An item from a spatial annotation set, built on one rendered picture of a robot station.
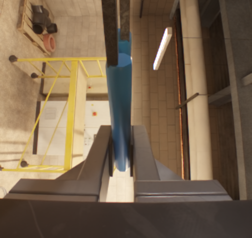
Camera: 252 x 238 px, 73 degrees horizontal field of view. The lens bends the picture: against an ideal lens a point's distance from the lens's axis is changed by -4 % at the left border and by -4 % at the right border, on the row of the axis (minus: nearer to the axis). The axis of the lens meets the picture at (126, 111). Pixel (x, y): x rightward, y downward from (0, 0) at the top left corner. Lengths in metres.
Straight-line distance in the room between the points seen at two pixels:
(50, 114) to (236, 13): 4.18
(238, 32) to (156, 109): 2.28
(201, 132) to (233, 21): 2.05
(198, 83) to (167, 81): 1.47
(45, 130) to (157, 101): 2.70
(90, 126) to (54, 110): 0.90
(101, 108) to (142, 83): 1.28
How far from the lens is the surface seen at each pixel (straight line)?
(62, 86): 4.35
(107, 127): 0.15
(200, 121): 3.18
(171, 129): 4.40
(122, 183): 4.37
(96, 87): 4.13
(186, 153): 3.81
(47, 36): 4.65
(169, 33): 2.66
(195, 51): 3.55
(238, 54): 3.55
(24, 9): 4.19
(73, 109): 2.91
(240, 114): 3.23
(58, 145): 4.08
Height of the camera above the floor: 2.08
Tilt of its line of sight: level
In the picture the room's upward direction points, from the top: 90 degrees clockwise
